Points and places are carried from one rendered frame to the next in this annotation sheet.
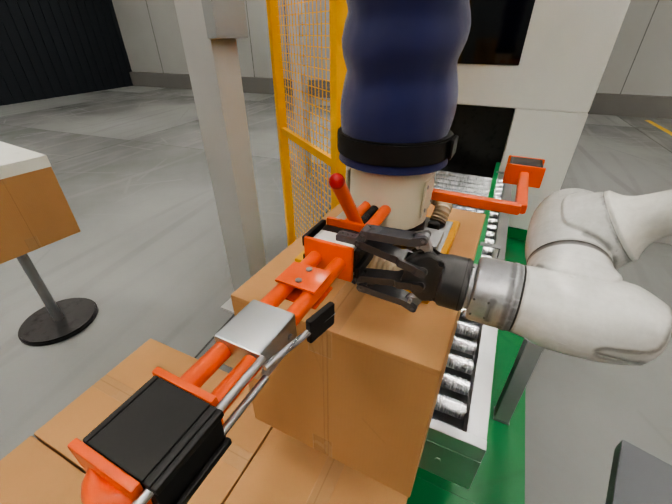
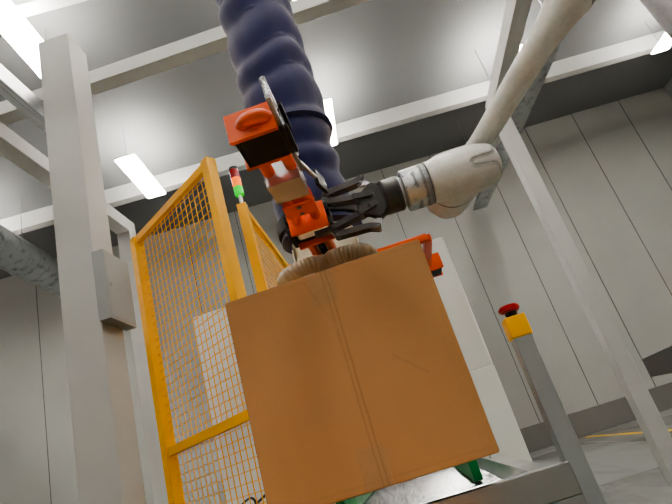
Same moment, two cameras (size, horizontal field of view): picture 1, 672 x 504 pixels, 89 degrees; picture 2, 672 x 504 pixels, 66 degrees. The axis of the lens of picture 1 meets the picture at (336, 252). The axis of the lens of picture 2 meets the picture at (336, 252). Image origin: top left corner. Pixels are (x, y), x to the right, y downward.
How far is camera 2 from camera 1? 0.97 m
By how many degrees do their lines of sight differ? 58
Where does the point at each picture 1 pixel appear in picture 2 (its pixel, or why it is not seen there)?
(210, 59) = (98, 342)
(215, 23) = (110, 305)
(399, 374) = (395, 266)
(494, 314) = (417, 177)
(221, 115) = (107, 398)
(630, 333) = (475, 147)
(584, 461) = not seen: outside the picture
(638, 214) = not seen: hidden behind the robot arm
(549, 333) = (446, 166)
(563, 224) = not seen: hidden behind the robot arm
